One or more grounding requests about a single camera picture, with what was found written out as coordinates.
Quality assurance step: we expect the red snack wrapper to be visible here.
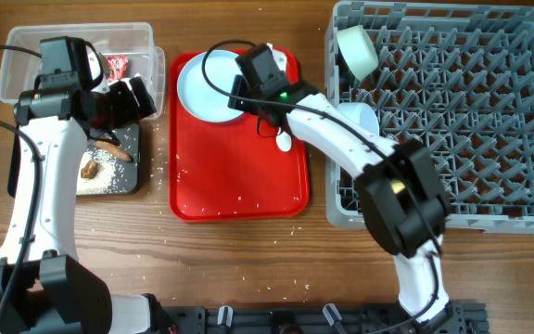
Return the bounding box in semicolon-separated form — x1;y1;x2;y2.
107;55;128;83

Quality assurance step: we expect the light blue plate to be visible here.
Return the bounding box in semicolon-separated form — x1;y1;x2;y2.
177;50;243;123

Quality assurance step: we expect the brown carrot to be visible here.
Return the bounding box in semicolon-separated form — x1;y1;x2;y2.
94;141;133;162

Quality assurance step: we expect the brown food scrap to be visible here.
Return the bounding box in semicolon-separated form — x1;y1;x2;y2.
80;160;99;179

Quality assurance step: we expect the pile of white rice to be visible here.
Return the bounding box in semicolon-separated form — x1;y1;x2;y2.
75;124;136;196

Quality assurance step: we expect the green bowl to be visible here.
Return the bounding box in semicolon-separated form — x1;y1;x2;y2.
337;26;379;81

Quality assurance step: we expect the light blue bowl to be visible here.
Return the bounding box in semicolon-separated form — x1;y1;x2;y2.
337;102;379;135

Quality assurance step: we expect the yellow cup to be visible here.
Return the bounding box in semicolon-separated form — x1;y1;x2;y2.
390;180;406;194

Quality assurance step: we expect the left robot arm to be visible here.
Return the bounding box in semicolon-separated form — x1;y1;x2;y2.
0;36;162;333

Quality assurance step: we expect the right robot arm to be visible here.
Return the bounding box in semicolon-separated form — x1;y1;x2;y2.
231;44;450;326

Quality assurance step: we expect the black waste tray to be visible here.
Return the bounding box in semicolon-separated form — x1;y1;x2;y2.
6;120;142;197

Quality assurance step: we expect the clear plastic waste bin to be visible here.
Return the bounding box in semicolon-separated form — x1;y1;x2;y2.
0;22;166;120

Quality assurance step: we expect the grey dishwasher rack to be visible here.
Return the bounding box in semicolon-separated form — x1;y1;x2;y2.
324;1;534;235

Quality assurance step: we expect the white plastic spoon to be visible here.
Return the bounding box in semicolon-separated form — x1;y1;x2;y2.
275;131;292;152

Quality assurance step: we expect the red serving tray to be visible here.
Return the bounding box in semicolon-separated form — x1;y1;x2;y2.
167;52;310;223

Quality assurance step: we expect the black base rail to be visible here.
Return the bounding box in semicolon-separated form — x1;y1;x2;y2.
165;302;490;334

